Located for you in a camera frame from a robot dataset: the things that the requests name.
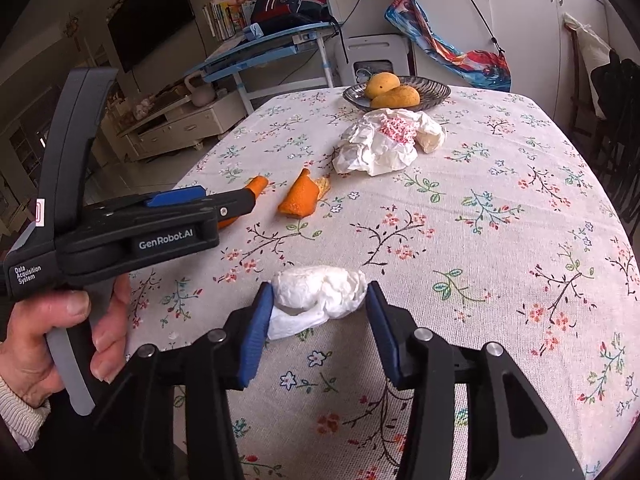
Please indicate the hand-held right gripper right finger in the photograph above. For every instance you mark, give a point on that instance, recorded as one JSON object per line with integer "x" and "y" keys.
{"x": 382, "y": 335}

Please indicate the small blue box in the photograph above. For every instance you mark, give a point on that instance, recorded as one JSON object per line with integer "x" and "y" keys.
{"x": 255, "y": 30}

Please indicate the pink kettlebell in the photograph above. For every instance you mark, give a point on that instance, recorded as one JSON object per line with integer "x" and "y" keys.
{"x": 200, "y": 91}

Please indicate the round yellow mango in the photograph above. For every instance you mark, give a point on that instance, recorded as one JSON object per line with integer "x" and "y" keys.
{"x": 379, "y": 85}

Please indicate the long yellow mango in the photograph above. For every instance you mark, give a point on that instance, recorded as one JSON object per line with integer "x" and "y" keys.
{"x": 397, "y": 97}

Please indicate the black television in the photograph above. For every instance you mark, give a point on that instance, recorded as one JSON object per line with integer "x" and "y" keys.
{"x": 150, "y": 15}

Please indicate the white television stand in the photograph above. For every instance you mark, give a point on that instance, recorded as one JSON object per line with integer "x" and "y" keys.
{"x": 185, "y": 125}

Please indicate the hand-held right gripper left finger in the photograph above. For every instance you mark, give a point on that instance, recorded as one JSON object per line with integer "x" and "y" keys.
{"x": 255, "y": 340}

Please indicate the person's left forearm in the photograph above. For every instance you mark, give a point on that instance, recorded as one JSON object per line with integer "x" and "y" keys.
{"x": 20, "y": 415}

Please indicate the row of books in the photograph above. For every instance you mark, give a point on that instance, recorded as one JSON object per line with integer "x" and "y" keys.
{"x": 227, "y": 20}

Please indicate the white cloth bag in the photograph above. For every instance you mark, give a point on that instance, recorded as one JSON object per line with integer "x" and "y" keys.
{"x": 587, "y": 55}

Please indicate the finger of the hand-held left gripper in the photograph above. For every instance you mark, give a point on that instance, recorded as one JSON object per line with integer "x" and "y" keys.
{"x": 230, "y": 205}
{"x": 175, "y": 197}

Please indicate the white air purifier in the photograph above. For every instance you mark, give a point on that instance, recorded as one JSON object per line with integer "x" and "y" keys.
{"x": 375, "y": 50}

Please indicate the white paper with pink print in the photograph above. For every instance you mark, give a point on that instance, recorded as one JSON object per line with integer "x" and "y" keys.
{"x": 385, "y": 142}

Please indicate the white tissue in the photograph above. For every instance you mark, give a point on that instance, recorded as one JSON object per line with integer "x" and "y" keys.
{"x": 320, "y": 290}

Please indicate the person's left hand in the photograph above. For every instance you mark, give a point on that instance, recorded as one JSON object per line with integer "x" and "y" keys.
{"x": 25, "y": 340}

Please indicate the black folded chairs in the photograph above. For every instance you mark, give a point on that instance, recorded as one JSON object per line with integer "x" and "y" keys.
{"x": 617, "y": 125}

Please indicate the white cabinet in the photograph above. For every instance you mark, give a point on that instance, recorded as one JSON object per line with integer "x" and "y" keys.
{"x": 530, "y": 20}

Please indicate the blue study desk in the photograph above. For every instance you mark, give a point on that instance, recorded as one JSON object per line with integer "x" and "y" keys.
{"x": 270, "y": 47}

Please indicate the orange peel piece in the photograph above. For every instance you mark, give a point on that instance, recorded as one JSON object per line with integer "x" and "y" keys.
{"x": 300, "y": 197}
{"x": 259, "y": 186}

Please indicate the grey glass bowl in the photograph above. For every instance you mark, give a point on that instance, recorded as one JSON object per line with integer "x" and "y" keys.
{"x": 435, "y": 92}

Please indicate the dark striped backpack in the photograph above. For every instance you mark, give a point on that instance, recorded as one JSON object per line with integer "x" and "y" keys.
{"x": 292, "y": 0}

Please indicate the floral tablecloth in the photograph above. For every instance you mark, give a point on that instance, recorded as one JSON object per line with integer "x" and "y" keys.
{"x": 475, "y": 260}

